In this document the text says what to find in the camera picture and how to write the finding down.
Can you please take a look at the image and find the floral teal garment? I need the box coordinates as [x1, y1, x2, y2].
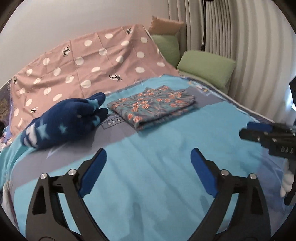
[107, 85, 197, 131]

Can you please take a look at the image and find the right white gloved hand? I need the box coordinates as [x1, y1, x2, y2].
[280, 159, 295, 197]

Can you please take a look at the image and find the green pillow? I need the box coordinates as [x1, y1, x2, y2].
[177, 50, 236, 89]
[152, 35, 181, 68]

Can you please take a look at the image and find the navy star fleece garment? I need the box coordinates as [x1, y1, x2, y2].
[21, 92, 108, 150]

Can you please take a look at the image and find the beige curtain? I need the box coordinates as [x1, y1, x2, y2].
[168, 1, 295, 124]

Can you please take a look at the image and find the blue grey bed blanket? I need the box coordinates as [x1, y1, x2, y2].
[1, 75, 292, 240]

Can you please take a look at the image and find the black floor lamp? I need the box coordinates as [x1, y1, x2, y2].
[201, 0, 213, 51]

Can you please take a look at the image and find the purple patterned pillow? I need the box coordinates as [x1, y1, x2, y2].
[0, 79, 11, 133]

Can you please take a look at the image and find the tan pillow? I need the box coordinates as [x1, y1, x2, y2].
[148, 16, 184, 36]

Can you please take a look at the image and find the pink polka dot sheet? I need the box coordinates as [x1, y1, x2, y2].
[7, 24, 178, 143]

